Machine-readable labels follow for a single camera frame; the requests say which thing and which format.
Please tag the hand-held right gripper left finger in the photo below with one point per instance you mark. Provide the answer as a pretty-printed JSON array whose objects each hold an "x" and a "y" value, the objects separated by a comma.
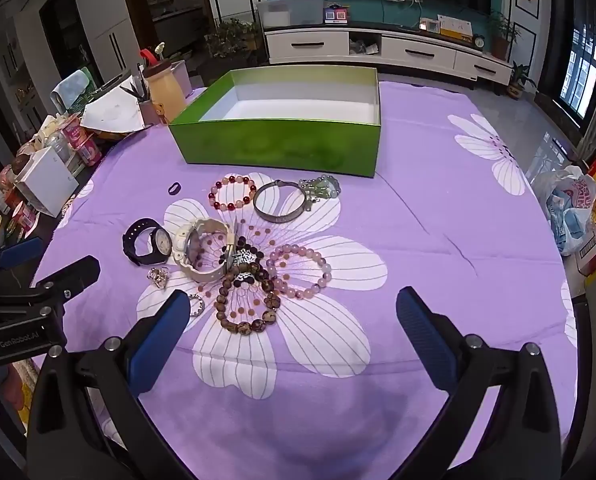
[{"x": 158, "y": 340}]

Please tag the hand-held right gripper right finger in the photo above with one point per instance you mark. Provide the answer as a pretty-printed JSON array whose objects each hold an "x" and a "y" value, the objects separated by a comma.
[{"x": 423, "y": 340}]

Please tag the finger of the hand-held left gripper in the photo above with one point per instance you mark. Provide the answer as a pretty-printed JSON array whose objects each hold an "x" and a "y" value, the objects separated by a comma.
[
  {"x": 20, "y": 252},
  {"x": 75, "y": 275}
]

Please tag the black wristwatch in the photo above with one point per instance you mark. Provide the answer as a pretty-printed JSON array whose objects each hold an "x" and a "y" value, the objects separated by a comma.
[{"x": 133, "y": 245}]

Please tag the beige wristwatch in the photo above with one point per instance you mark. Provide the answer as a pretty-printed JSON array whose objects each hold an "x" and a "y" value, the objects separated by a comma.
[{"x": 188, "y": 265}]

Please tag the silver metal bangle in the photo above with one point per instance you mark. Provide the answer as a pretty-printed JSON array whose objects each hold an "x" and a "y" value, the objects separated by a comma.
[{"x": 278, "y": 218}]

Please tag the green cardboard box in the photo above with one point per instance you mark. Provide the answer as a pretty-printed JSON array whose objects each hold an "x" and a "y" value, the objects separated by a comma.
[{"x": 278, "y": 145}]

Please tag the person's left hand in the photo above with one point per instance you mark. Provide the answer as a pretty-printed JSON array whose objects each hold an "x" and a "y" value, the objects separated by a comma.
[{"x": 8, "y": 385}]

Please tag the purple floral tablecloth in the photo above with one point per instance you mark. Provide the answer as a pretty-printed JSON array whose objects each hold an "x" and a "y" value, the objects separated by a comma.
[{"x": 428, "y": 220}]

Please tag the pink snack cups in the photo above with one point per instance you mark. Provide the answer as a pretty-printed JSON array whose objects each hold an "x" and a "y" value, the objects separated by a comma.
[{"x": 83, "y": 142}]

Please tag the white paper plate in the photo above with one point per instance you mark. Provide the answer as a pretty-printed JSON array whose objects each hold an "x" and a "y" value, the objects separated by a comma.
[{"x": 113, "y": 112}]

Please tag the teal towel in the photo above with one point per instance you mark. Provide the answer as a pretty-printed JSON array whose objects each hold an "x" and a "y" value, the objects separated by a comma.
[{"x": 70, "y": 87}]

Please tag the white plastic bag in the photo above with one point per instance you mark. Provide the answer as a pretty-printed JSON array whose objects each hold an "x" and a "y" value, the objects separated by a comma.
[{"x": 568, "y": 210}]

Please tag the beige jar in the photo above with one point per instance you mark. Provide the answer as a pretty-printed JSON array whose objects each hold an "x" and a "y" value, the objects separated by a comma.
[{"x": 165, "y": 92}]

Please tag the small potted plant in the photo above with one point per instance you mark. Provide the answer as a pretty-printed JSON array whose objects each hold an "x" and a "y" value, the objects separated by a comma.
[{"x": 518, "y": 82}]

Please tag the dark display cabinet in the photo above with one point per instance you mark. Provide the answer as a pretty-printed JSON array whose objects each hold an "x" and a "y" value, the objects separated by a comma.
[{"x": 173, "y": 10}]

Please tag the bushy potted plant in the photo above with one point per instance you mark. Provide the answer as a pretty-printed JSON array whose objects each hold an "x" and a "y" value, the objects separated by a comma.
[{"x": 230, "y": 37}]

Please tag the white television cabinet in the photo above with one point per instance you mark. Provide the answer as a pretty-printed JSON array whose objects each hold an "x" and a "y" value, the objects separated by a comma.
[{"x": 418, "y": 52}]

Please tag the small alarm clock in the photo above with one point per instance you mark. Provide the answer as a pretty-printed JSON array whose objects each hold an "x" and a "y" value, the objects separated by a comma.
[{"x": 479, "y": 41}]

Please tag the window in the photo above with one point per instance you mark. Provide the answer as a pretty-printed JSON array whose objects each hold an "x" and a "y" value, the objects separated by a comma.
[{"x": 578, "y": 70}]

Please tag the tall potted plant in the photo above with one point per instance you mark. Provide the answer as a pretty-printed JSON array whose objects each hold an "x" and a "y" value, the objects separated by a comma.
[{"x": 502, "y": 35}]

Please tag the yellow and white box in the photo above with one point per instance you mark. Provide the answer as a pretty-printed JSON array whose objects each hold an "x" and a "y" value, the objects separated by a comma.
[{"x": 455, "y": 26}]

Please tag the small white device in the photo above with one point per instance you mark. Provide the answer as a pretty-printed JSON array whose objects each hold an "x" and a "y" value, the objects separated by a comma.
[{"x": 429, "y": 24}]

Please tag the clear plastic storage bin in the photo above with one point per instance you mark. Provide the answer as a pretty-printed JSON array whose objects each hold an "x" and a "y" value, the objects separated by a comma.
[{"x": 288, "y": 12}]

